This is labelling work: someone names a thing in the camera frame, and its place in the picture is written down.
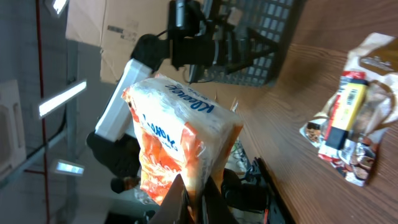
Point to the cardboard box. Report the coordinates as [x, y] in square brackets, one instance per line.
[115, 27]

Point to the orange Kleenex tissue pack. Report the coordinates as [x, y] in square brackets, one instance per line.
[179, 131]

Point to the yellow highlighter pen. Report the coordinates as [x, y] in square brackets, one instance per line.
[345, 114]

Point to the brown snack pouch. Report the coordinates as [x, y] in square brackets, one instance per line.
[377, 57]

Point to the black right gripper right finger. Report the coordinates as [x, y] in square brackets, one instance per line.
[214, 209]

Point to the ceiling light strip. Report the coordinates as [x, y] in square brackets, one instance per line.
[72, 91]

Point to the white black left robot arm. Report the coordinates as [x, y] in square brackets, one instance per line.
[188, 42]

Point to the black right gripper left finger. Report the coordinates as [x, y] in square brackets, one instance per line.
[174, 208]

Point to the dark grey mesh basket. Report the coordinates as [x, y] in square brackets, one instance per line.
[274, 19]

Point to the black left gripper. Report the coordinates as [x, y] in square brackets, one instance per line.
[234, 54]

